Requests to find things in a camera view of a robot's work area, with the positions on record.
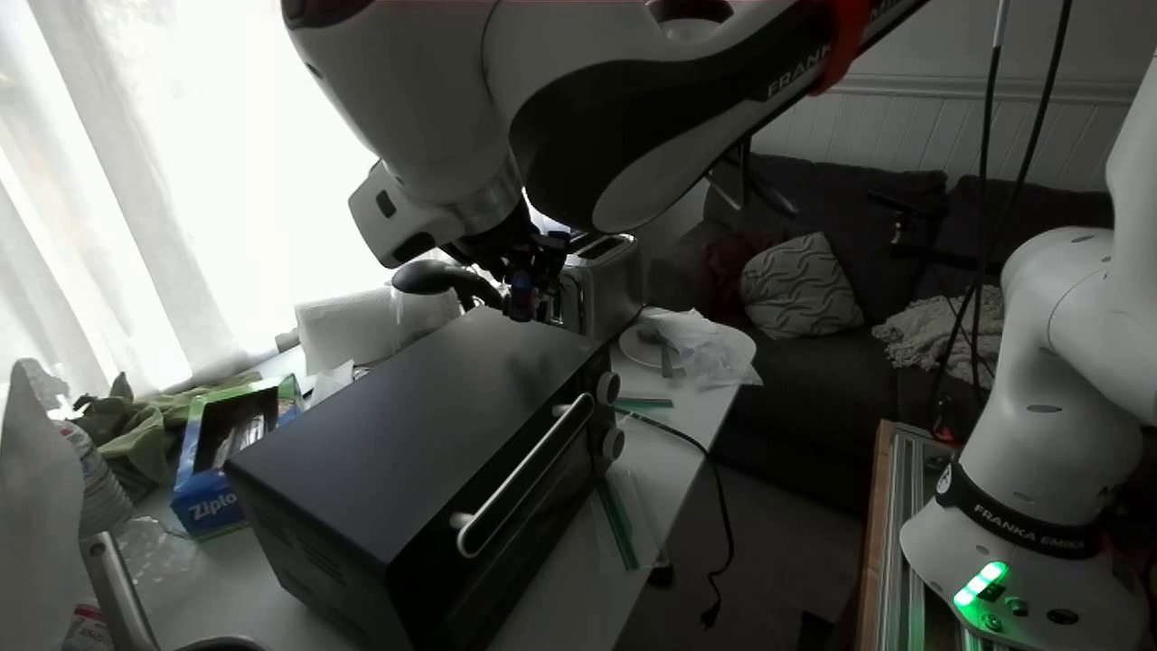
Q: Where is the aluminium extrusion frame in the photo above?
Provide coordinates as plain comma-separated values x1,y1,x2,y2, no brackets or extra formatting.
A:
883,424,967,651

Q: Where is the blue Ziploc box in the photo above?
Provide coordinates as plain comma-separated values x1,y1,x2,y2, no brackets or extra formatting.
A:
165,399,253,542

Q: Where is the black oven power cable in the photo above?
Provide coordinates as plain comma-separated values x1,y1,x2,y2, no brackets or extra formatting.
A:
620,405,740,633

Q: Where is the wooden table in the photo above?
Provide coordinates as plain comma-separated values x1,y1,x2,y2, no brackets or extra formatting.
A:
849,413,903,651

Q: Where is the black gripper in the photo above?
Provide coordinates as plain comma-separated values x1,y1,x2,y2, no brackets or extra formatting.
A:
447,202,577,325

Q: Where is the stainless steel toaster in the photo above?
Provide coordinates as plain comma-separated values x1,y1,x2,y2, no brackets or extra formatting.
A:
555,226,643,342

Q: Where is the white sheer curtain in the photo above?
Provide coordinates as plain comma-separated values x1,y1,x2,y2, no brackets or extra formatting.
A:
0,0,406,393

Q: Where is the black toaster oven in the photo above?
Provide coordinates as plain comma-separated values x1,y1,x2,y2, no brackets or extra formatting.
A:
224,302,630,651

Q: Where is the white plastic tube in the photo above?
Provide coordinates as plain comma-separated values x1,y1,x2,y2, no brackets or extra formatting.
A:
81,528,161,651

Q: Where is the black hanging cable bundle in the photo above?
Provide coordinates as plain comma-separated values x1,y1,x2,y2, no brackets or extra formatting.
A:
931,0,1077,416

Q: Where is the grey patterned pillow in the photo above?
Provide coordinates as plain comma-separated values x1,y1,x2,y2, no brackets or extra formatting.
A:
735,226,868,348

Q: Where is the green white box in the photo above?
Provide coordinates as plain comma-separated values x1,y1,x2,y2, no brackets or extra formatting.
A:
67,370,303,498

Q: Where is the dark sofa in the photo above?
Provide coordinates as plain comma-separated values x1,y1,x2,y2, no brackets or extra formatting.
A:
701,152,1118,523

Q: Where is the white rectangular container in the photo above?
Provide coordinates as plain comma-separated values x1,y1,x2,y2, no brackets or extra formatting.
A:
294,284,462,370

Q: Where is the white crumpled cloth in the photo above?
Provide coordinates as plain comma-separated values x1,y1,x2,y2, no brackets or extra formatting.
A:
870,283,1012,390

